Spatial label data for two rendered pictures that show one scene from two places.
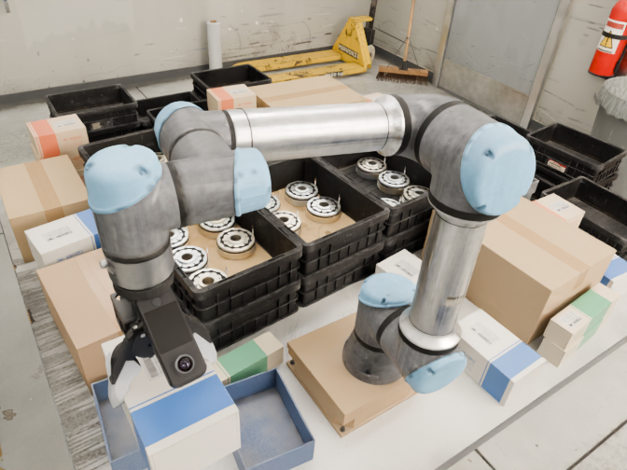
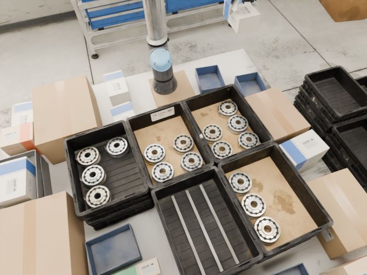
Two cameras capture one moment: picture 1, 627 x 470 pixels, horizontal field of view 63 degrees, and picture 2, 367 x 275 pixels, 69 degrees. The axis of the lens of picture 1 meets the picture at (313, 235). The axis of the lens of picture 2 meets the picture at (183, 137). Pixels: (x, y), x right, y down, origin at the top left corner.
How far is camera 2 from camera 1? 1.89 m
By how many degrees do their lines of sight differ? 85
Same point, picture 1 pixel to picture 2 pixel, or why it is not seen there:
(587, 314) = not seen: hidden behind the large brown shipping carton
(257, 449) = (212, 80)
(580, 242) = (42, 94)
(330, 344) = (179, 93)
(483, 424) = (135, 76)
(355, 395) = (178, 74)
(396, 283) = (157, 55)
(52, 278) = (300, 119)
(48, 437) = not seen: hidden behind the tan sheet
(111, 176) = not seen: outside the picture
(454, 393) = (137, 86)
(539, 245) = (64, 95)
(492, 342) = (117, 83)
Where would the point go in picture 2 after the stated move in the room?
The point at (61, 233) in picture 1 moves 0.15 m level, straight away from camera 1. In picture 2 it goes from (308, 143) to (325, 171)
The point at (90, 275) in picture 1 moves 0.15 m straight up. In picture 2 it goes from (283, 119) to (292, 99)
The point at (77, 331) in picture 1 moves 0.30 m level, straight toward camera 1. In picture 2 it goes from (279, 93) to (256, 58)
